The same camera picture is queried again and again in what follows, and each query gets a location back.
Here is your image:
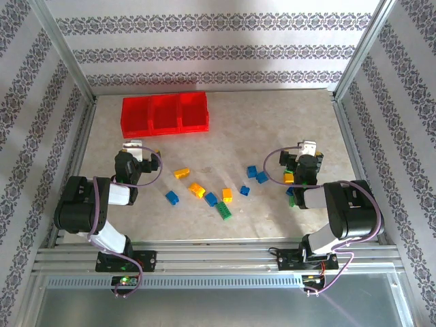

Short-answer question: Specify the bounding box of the green lego plate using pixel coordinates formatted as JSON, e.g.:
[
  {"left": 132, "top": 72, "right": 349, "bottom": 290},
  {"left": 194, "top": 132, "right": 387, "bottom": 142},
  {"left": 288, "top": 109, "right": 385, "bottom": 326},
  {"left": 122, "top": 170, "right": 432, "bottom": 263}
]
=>
[{"left": 215, "top": 200, "right": 234, "bottom": 221}]

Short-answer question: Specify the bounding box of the right control board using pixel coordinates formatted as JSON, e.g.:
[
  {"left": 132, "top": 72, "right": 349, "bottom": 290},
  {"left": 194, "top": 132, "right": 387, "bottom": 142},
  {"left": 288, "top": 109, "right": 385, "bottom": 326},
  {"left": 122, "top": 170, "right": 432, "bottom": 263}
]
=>
[{"left": 302, "top": 272, "right": 327, "bottom": 286}]

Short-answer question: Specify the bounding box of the control board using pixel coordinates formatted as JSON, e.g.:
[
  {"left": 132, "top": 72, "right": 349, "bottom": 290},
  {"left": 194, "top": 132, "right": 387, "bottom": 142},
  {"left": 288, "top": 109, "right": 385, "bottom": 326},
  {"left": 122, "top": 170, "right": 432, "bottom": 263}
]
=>
[
  {"left": 111, "top": 275, "right": 139, "bottom": 287},
  {"left": 302, "top": 272, "right": 327, "bottom": 286}
]

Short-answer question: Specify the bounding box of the left control board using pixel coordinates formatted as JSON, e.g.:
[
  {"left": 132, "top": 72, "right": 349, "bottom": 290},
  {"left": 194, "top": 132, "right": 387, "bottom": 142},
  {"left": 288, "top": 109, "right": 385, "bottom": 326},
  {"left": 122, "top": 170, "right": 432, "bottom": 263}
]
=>
[{"left": 111, "top": 275, "right": 139, "bottom": 287}]

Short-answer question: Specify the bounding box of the grey metal panel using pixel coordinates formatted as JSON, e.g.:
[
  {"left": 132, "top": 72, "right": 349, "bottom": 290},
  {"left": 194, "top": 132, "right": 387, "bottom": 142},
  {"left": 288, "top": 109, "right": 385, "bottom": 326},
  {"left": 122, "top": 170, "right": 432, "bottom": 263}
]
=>
[{"left": 33, "top": 285, "right": 415, "bottom": 327}]

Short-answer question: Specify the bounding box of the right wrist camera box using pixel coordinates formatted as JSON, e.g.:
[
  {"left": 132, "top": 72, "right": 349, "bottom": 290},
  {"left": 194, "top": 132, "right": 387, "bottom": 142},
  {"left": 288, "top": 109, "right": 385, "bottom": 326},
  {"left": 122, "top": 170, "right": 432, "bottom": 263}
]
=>
[{"left": 298, "top": 139, "right": 320, "bottom": 158}]

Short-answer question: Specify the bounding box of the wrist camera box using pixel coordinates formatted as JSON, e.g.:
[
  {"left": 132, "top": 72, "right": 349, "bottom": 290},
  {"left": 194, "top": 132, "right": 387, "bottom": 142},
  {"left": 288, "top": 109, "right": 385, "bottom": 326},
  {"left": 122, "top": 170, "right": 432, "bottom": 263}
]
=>
[
  {"left": 121, "top": 139, "right": 144, "bottom": 161},
  {"left": 298, "top": 139, "right": 320, "bottom": 158}
]

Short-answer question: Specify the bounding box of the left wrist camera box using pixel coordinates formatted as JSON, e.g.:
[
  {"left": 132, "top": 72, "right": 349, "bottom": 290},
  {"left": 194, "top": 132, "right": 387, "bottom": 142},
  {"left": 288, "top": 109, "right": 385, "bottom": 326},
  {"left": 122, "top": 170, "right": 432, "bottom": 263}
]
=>
[{"left": 121, "top": 139, "right": 144, "bottom": 161}]

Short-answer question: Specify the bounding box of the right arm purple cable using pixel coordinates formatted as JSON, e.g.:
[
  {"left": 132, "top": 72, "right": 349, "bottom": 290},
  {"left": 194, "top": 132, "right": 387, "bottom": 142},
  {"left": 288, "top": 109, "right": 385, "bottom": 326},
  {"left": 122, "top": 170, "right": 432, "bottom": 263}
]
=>
[{"left": 264, "top": 144, "right": 384, "bottom": 297}]

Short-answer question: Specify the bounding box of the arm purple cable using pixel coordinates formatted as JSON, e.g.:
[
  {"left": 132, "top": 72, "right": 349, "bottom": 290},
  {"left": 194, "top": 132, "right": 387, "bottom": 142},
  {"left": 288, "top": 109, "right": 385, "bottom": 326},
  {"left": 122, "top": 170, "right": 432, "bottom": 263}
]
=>
[
  {"left": 264, "top": 144, "right": 384, "bottom": 297},
  {"left": 87, "top": 145, "right": 164, "bottom": 300}
]

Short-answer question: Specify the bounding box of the right aluminium side rail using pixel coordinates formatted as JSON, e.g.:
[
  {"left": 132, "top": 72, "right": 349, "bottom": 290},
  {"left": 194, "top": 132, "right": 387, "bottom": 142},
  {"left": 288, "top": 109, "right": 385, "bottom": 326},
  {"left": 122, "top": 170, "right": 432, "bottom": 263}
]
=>
[{"left": 332, "top": 97, "right": 389, "bottom": 245}]

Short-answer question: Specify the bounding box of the aluminium side rail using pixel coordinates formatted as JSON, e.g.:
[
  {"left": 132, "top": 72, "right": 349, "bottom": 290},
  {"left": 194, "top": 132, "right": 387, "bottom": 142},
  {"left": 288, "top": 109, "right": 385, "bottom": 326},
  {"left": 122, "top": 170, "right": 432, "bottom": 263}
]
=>
[
  {"left": 50, "top": 97, "right": 98, "bottom": 247},
  {"left": 332, "top": 97, "right": 389, "bottom": 245}
]

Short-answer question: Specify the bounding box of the left aluminium side rail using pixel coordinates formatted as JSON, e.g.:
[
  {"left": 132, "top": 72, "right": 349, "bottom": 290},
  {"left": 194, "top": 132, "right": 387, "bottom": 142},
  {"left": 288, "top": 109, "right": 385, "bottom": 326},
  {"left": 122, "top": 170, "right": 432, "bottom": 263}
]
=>
[{"left": 50, "top": 97, "right": 98, "bottom": 247}]

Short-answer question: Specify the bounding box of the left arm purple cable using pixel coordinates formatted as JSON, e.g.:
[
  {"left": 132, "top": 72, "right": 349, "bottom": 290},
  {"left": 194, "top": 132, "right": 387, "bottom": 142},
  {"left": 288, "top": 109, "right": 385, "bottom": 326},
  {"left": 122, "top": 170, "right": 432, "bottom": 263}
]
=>
[{"left": 87, "top": 145, "right": 164, "bottom": 300}]

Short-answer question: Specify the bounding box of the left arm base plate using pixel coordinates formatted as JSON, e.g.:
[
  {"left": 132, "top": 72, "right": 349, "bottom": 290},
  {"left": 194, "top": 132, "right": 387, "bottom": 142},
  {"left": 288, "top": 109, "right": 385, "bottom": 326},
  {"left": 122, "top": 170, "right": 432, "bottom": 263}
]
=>
[{"left": 96, "top": 250, "right": 158, "bottom": 273}]

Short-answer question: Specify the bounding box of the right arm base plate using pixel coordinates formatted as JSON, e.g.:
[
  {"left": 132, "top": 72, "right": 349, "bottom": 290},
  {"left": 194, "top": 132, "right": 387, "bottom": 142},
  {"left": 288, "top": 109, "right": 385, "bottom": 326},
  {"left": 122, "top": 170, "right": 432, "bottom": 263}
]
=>
[{"left": 277, "top": 248, "right": 340, "bottom": 273}]

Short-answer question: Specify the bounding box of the aluminium mounting rail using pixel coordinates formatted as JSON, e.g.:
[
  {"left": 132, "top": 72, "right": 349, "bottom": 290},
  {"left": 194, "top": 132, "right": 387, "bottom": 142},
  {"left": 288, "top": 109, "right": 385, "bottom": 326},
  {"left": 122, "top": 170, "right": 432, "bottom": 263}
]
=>
[{"left": 33, "top": 243, "right": 399, "bottom": 273}]

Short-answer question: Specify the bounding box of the right aluminium frame post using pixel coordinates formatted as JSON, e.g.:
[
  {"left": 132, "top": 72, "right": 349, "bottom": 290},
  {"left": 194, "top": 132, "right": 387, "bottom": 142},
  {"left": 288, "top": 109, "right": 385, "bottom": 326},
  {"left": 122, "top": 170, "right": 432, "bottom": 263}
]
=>
[{"left": 328, "top": 0, "right": 399, "bottom": 102}]

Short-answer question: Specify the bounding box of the aluminium frame post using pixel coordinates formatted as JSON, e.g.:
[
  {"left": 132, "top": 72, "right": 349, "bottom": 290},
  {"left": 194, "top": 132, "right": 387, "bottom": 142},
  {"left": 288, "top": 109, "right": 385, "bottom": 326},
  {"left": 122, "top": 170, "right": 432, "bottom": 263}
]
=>
[
  {"left": 328, "top": 0, "right": 399, "bottom": 102},
  {"left": 30, "top": 0, "right": 98, "bottom": 103}
]

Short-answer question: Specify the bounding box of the left aluminium frame post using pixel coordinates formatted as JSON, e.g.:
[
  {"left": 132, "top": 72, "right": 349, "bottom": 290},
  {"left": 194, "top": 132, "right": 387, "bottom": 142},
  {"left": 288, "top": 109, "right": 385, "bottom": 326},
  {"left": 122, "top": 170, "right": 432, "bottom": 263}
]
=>
[{"left": 30, "top": 0, "right": 98, "bottom": 103}]

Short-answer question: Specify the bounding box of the grey slotted cable duct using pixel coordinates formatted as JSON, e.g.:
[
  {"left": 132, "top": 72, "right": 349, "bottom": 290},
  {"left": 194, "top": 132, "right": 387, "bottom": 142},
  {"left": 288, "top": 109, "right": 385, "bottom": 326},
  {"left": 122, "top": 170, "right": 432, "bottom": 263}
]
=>
[{"left": 46, "top": 275, "right": 304, "bottom": 289}]

